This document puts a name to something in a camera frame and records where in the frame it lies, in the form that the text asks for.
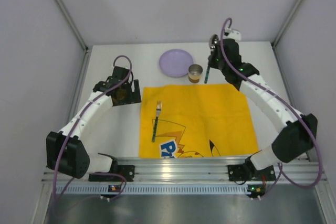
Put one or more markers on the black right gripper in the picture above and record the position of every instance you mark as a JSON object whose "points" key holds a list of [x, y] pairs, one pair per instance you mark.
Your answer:
{"points": [[211, 60]]}

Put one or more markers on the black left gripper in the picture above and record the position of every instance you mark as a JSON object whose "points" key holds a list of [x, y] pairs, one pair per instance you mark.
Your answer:
{"points": [[130, 94]]}

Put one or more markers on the spoon with teal handle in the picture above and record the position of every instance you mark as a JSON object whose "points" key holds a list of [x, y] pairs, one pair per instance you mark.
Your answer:
{"points": [[212, 45]]}

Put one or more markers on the fork with teal handle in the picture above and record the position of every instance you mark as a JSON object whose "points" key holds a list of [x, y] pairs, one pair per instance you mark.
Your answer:
{"points": [[158, 111]]}

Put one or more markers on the metal cup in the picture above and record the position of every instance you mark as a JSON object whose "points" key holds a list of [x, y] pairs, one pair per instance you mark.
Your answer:
{"points": [[194, 73]]}

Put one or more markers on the purple plastic plate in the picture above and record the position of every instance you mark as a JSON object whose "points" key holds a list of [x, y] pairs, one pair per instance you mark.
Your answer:
{"points": [[175, 62]]}

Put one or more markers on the yellow Pikachu cloth placemat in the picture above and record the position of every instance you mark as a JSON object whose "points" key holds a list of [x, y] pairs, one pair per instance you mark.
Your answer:
{"points": [[203, 120]]}

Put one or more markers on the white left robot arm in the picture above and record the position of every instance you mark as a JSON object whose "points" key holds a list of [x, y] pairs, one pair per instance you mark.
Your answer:
{"points": [[68, 151]]}

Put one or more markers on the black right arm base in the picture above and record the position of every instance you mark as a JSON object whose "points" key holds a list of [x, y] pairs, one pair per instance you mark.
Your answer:
{"points": [[241, 174]]}

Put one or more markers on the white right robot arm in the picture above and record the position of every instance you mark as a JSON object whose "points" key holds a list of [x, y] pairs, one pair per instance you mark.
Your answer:
{"points": [[295, 129]]}

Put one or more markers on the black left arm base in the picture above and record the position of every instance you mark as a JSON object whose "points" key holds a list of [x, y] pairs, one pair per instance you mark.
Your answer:
{"points": [[125, 171]]}

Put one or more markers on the aluminium mounting rail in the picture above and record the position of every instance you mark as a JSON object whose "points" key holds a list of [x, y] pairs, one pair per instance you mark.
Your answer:
{"points": [[211, 170]]}

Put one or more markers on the perforated cable duct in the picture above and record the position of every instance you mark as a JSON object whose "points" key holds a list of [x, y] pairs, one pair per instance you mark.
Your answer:
{"points": [[160, 189]]}

